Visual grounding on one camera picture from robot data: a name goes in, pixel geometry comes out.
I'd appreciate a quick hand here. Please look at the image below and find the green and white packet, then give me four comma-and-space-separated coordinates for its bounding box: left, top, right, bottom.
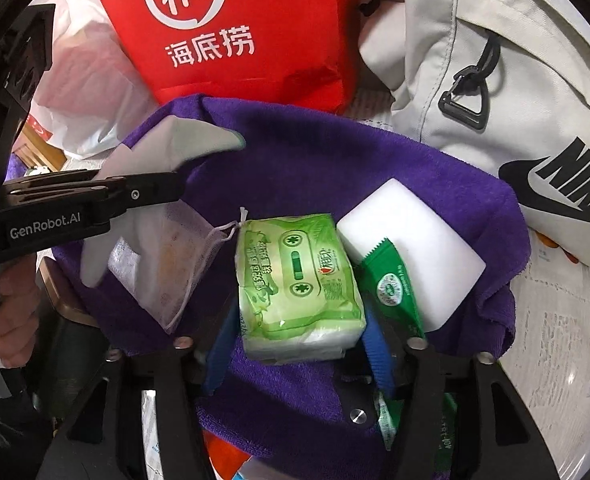
377, 392, 458, 480

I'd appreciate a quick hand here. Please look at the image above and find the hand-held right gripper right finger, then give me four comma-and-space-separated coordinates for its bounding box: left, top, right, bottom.
362, 305, 560, 480

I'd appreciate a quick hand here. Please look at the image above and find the purple towel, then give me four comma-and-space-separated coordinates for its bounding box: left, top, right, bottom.
5, 95, 532, 480

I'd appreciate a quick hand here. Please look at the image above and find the white mesh drawstring pouch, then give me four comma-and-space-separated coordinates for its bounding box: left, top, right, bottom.
107, 203, 248, 333

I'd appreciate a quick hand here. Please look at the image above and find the green tissue pack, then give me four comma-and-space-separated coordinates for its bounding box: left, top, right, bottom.
237, 214, 366, 366

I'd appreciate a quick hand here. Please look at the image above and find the white plastic bag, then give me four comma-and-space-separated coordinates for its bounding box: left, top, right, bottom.
25, 0, 160, 161

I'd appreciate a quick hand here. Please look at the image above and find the orange packet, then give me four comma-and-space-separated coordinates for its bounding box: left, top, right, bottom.
202, 430, 256, 480

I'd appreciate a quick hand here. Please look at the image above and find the wooden cabinet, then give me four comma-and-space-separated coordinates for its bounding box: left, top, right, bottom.
12, 115, 68, 173

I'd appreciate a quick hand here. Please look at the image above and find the dark brown case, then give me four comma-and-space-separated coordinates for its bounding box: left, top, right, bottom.
37, 257, 110, 416

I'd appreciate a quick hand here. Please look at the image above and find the person's left forearm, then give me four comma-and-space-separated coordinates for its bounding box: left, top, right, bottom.
0, 350, 50, 480

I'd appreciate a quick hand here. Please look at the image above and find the white sponge block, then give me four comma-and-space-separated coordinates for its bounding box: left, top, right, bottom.
336, 178, 486, 333

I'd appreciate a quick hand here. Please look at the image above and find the person's left hand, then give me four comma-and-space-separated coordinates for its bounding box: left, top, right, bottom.
0, 255, 40, 361

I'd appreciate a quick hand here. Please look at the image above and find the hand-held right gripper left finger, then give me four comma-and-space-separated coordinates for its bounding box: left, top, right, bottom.
35, 310, 240, 480

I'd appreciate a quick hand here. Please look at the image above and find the red bag with white print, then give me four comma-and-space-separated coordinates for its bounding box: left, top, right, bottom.
82, 0, 360, 113

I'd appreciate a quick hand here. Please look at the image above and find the green wet wipe packet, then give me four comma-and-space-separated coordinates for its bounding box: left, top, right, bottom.
357, 238, 426, 341

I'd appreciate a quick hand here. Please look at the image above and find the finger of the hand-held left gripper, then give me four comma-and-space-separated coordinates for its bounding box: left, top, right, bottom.
2, 170, 186, 221

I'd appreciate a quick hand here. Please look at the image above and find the light grey backpack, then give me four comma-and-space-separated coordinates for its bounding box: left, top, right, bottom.
357, 0, 590, 266

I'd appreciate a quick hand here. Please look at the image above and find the white printed packet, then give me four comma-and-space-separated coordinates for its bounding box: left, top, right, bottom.
142, 390, 168, 480

